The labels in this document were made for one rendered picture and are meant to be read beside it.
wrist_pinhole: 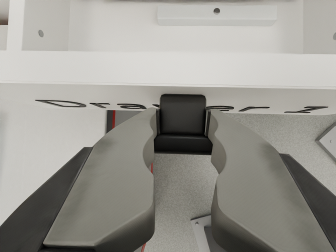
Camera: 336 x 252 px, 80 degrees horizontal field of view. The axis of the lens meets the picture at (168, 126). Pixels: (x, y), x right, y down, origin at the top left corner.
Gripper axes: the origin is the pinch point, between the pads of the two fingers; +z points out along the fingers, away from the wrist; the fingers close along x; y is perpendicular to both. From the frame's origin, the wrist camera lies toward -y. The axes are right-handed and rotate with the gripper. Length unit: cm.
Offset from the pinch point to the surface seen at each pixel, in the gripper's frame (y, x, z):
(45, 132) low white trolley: 10.0, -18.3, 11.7
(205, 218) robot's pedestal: 85, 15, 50
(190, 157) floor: 62, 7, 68
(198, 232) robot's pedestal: 91, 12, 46
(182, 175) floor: 70, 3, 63
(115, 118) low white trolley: 12.2, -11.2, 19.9
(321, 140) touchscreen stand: 52, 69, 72
